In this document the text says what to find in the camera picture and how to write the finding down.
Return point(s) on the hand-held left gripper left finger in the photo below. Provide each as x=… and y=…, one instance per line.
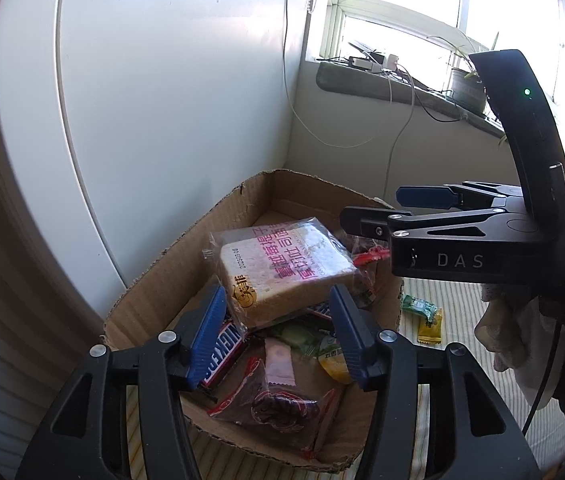
x=207, y=330

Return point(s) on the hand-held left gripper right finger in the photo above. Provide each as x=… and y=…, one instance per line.
x=350, y=330

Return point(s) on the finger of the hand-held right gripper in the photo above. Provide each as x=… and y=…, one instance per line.
x=362, y=222
x=422, y=196

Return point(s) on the large brown chocolate bar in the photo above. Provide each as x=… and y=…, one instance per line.
x=222, y=350

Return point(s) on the green-lidded yellow jelly cup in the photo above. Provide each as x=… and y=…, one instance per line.
x=335, y=367

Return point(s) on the brown cardboard box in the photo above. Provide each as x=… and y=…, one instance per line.
x=162, y=290

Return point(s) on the sliced bread packet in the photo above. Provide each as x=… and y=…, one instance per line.
x=282, y=275

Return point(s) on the person's right hand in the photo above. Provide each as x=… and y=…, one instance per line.
x=512, y=330

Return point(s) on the red and clear snack packet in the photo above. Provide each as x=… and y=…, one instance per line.
x=365, y=257

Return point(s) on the small green candy packet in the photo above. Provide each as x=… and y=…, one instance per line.
x=415, y=305

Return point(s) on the pink snack packet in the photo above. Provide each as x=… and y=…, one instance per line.
x=278, y=362

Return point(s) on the small yellow candy packet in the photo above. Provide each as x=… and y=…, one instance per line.
x=430, y=327

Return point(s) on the potted spider plant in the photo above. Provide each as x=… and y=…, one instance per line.
x=465, y=92

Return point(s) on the clear red-edged dried fruit packet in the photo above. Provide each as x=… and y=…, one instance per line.
x=277, y=410

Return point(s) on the striped cloth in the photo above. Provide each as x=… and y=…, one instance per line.
x=462, y=320

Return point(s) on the dark window sill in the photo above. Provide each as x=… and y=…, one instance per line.
x=352, y=82

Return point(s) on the white charger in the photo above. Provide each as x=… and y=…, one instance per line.
x=391, y=60

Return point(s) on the white window frame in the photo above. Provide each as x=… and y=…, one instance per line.
x=337, y=5

